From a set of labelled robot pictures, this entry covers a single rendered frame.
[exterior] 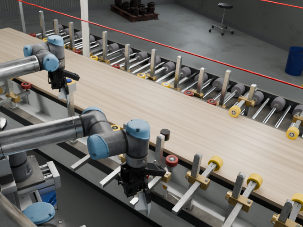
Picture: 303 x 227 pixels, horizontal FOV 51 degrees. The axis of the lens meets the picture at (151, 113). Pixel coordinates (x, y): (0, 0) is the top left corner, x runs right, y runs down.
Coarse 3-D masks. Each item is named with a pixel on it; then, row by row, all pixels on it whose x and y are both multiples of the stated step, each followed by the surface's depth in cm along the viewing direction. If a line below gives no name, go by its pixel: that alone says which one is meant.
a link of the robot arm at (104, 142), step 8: (96, 128) 98; (104, 128) 97; (88, 136) 95; (96, 136) 93; (104, 136) 94; (112, 136) 94; (120, 136) 95; (88, 144) 95; (96, 144) 92; (104, 144) 92; (112, 144) 93; (120, 144) 94; (96, 152) 92; (104, 152) 93; (112, 152) 94; (120, 152) 96
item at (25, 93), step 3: (18, 93) 270; (21, 93) 271; (24, 93) 272; (27, 93) 274; (30, 93) 277; (21, 96) 271; (6, 99) 261; (9, 99) 262; (12, 99) 264; (0, 102) 256; (3, 102) 258; (6, 102) 260; (0, 105) 257
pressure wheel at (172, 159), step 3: (168, 156) 203; (171, 156) 204; (174, 156) 204; (165, 159) 202; (168, 159) 201; (171, 159) 201; (174, 159) 201; (177, 159) 201; (165, 162) 202; (168, 162) 199; (171, 162) 199; (174, 162) 199; (177, 162) 200; (168, 165) 200; (171, 165) 199; (174, 165) 200
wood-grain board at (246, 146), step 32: (0, 32) 374; (96, 64) 317; (96, 96) 263; (128, 96) 267; (160, 96) 270; (160, 128) 230; (192, 128) 233; (224, 128) 236; (256, 128) 239; (192, 160) 203; (224, 160) 205; (256, 160) 207; (288, 160) 209; (256, 192) 183; (288, 192) 184
